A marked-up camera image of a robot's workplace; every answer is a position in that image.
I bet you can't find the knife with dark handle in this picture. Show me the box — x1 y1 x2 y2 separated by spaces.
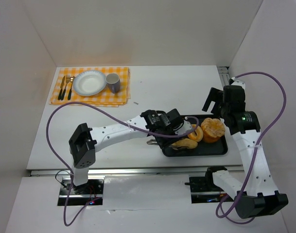
57 76 66 100

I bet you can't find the yellow checkered cloth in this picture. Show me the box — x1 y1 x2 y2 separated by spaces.
49 67 131 107

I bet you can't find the aluminium rail front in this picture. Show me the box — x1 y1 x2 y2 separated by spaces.
30 166 244 177

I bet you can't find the small oval bread roll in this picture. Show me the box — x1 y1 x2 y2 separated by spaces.
170 138 198 150

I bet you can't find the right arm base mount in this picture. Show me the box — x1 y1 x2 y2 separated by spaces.
184 177 226 204

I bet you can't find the aluminium rail right side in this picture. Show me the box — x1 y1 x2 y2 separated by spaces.
217 67 230 86

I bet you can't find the white paper bowl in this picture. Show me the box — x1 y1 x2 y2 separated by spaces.
73 70 106 97

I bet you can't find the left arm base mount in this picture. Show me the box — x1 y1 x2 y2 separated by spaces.
54 170 104 206

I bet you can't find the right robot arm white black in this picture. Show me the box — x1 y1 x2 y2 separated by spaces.
202 85 289 219

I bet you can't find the sugar-coated twisted pastry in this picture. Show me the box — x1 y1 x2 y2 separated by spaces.
201 118 225 143

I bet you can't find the fork with dark handle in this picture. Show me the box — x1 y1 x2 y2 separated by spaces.
60 75 70 100

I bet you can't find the orange ring bagel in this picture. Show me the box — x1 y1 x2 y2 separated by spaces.
188 124 204 142

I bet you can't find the spoon with dark handle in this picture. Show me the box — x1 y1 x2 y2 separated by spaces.
67 76 75 100

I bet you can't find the grey mug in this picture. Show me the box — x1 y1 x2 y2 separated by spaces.
105 73 121 94

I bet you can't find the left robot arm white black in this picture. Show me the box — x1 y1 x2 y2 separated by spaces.
69 109 199 187

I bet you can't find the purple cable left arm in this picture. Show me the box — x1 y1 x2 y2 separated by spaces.
46 101 200 227

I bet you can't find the aluminium rail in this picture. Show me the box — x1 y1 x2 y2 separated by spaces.
217 67 230 86
30 166 244 177

